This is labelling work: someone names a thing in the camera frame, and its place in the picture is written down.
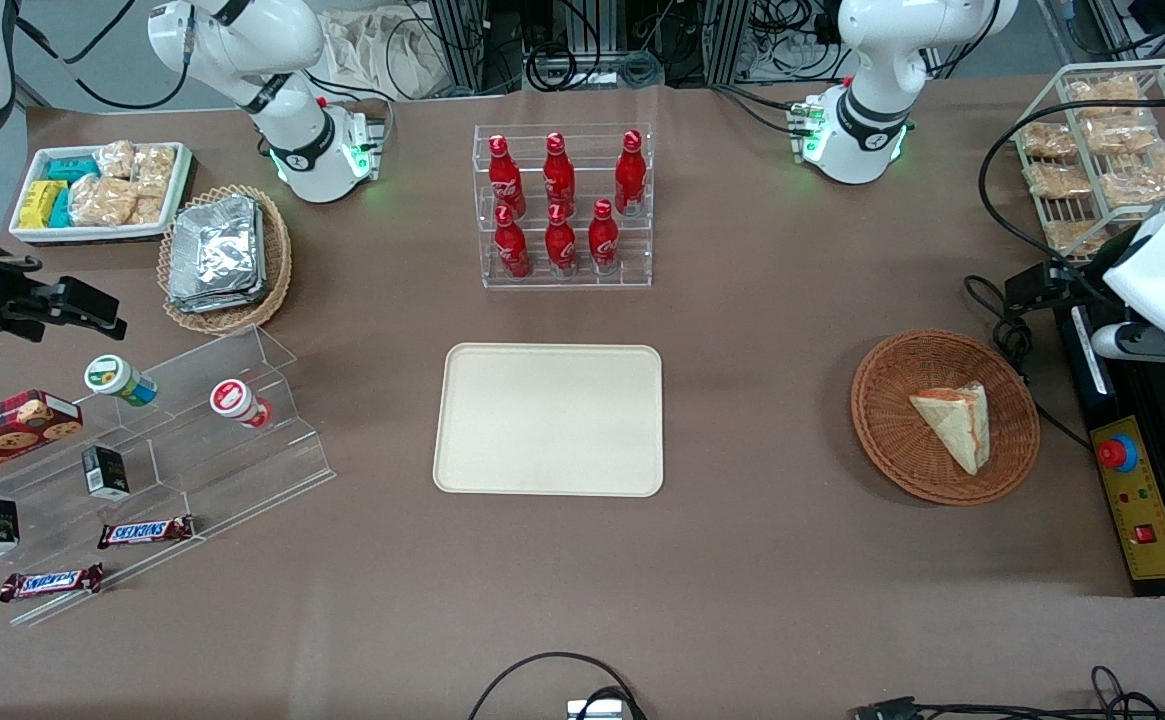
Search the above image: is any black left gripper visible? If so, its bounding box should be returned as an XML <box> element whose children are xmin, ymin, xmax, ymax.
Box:
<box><xmin>1004</xmin><ymin>240</ymin><xmax>1143</xmax><ymax>323</ymax></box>

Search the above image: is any triangle sandwich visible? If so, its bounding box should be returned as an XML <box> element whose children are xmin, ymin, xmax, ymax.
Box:
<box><xmin>908</xmin><ymin>381</ymin><xmax>992</xmax><ymax>476</ymax></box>

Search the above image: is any white rectangular snack tray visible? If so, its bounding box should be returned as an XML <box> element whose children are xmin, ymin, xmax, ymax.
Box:
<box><xmin>8</xmin><ymin>141</ymin><xmax>194</xmax><ymax>247</ymax></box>

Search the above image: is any oval tan wicker basket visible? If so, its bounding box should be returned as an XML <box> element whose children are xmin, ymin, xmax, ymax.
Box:
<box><xmin>157</xmin><ymin>184</ymin><xmax>294</xmax><ymax>336</ymax></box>

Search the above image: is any round brown wicker basket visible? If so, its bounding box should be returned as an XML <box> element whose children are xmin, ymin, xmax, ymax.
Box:
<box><xmin>850</xmin><ymin>329</ymin><xmax>1042</xmax><ymax>507</ymax></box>

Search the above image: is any cream plastic tray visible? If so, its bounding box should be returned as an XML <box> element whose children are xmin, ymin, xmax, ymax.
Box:
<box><xmin>432</xmin><ymin>343</ymin><xmax>665</xmax><ymax>498</ymax></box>

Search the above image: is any clear bagged pastry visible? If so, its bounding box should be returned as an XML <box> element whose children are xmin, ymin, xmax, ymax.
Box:
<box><xmin>1019</xmin><ymin>121</ymin><xmax>1079</xmax><ymax>160</ymax></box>
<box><xmin>1100</xmin><ymin>148</ymin><xmax>1165</xmax><ymax>208</ymax></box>
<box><xmin>1044</xmin><ymin>219</ymin><xmax>1128</xmax><ymax>253</ymax></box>
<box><xmin>1082</xmin><ymin>116</ymin><xmax>1159</xmax><ymax>157</ymax></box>
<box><xmin>1069</xmin><ymin>76</ymin><xmax>1143</xmax><ymax>113</ymax></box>
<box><xmin>1023</xmin><ymin>162</ymin><xmax>1094</xmax><ymax>200</ymax></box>

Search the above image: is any green lid cup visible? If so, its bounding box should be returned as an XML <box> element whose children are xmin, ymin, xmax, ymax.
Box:
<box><xmin>83</xmin><ymin>354</ymin><xmax>159</xmax><ymax>408</ymax></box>

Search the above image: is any black machine housing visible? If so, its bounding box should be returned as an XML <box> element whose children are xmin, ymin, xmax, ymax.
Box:
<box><xmin>1054</xmin><ymin>300</ymin><xmax>1165</xmax><ymax>598</ymax></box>

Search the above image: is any yellow snack packet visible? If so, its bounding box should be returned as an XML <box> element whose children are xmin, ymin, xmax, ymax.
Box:
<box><xmin>19</xmin><ymin>180</ymin><xmax>69</xmax><ymax>230</ymax></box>

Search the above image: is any silver foil packet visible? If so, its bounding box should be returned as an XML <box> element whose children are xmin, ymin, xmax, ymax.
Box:
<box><xmin>170</xmin><ymin>196</ymin><xmax>259</xmax><ymax>301</ymax></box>
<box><xmin>167</xmin><ymin>200</ymin><xmax>267</xmax><ymax>314</ymax></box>

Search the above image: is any red cookie box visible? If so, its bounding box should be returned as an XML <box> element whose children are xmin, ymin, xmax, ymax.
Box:
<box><xmin>0</xmin><ymin>389</ymin><xmax>85</xmax><ymax>489</ymax></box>

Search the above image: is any red lid cup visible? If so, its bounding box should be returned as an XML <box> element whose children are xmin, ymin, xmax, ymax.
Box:
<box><xmin>208</xmin><ymin>378</ymin><xmax>274</xmax><ymax>430</ymax></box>

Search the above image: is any red emergency stop button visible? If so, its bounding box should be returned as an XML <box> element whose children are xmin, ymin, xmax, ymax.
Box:
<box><xmin>1096</xmin><ymin>434</ymin><xmax>1141</xmax><ymax>474</ymax></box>

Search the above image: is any clear acrylic stepped shelf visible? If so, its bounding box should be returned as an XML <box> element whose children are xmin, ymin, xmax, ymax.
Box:
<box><xmin>0</xmin><ymin>323</ymin><xmax>337</xmax><ymax>629</ymax></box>

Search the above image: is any brown snickers bar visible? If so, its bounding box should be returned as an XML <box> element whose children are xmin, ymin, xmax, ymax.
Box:
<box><xmin>96</xmin><ymin>514</ymin><xmax>196</xmax><ymax>551</ymax></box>
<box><xmin>0</xmin><ymin>562</ymin><xmax>106</xmax><ymax>604</ymax></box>

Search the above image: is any yellow control panel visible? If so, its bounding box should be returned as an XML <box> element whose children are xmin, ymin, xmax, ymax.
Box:
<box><xmin>1089</xmin><ymin>414</ymin><xmax>1165</xmax><ymax>582</ymax></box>

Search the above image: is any beige canvas bag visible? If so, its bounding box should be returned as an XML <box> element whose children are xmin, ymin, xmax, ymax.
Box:
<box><xmin>319</xmin><ymin>8</ymin><xmax>456</xmax><ymax>102</ymax></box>

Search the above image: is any clear acrylic bottle rack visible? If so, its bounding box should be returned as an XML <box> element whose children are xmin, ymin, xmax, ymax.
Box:
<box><xmin>473</xmin><ymin>123</ymin><xmax>654</xmax><ymax>291</ymax></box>

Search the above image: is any red cola bottle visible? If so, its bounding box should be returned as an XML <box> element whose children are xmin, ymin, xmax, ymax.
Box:
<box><xmin>487</xmin><ymin>135</ymin><xmax>527</xmax><ymax>219</ymax></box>
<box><xmin>543</xmin><ymin>132</ymin><xmax>577</xmax><ymax>216</ymax></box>
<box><xmin>494</xmin><ymin>205</ymin><xmax>533</xmax><ymax>280</ymax></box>
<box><xmin>614</xmin><ymin>130</ymin><xmax>648</xmax><ymax>217</ymax></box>
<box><xmin>587</xmin><ymin>198</ymin><xmax>621</xmax><ymax>274</ymax></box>
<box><xmin>545</xmin><ymin>203</ymin><xmax>579</xmax><ymax>277</ymax></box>

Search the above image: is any black table power cable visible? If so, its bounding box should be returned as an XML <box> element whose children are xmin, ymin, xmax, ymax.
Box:
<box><xmin>963</xmin><ymin>274</ymin><xmax>1094</xmax><ymax>452</ymax></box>

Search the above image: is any white wire rack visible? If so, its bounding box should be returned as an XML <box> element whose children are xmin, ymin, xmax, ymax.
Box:
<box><xmin>1009</xmin><ymin>59</ymin><xmax>1165</xmax><ymax>272</ymax></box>

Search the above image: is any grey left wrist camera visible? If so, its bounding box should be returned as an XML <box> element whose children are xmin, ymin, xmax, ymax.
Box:
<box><xmin>1091</xmin><ymin>321</ymin><xmax>1165</xmax><ymax>364</ymax></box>

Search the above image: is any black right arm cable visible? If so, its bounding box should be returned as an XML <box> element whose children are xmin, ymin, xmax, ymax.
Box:
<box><xmin>16</xmin><ymin>0</ymin><xmax>195</xmax><ymax>112</ymax></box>

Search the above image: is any black cable with connector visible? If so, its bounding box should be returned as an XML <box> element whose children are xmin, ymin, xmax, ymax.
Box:
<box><xmin>850</xmin><ymin>665</ymin><xmax>1165</xmax><ymax>720</ymax></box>

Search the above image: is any grey coiled cable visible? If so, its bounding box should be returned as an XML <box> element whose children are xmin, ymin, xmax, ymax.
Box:
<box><xmin>616</xmin><ymin>50</ymin><xmax>666</xmax><ymax>90</ymax></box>

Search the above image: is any black coiled cable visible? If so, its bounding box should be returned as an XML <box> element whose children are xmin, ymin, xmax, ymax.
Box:
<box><xmin>524</xmin><ymin>44</ymin><xmax>579</xmax><ymax>92</ymax></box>

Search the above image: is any black looped cable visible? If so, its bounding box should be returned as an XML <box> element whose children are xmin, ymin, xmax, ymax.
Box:
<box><xmin>468</xmin><ymin>651</ymin><xmax>649</xmax><ymax>720</ymax></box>

